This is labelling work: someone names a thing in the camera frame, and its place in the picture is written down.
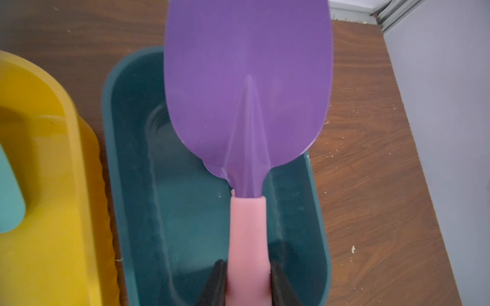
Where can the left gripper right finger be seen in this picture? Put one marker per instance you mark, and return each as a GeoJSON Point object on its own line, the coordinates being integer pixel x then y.
{"type": "Point", "coordinates": [282, 292]}

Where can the teal plastic storage box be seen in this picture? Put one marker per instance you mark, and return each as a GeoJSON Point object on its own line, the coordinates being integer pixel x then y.
{"type": "Point", "coordinates": [173, 215]}

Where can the yellow plastic storage box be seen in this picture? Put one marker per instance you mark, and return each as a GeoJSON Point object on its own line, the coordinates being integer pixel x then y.
{"type": "Point", "coordinates": [62, 252]}

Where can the teal shovel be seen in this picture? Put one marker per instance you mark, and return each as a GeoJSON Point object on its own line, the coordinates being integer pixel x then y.
{"type": "Point", "coordinates": [13, 206]}

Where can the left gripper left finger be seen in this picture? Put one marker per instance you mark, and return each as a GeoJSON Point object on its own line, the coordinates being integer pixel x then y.
{"type": "Point", "coordinates": [214, 290]}

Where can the purple pointed shovel top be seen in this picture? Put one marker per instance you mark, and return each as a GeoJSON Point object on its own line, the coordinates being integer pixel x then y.
{"type": "Point", "coordinates": [248, 85]}

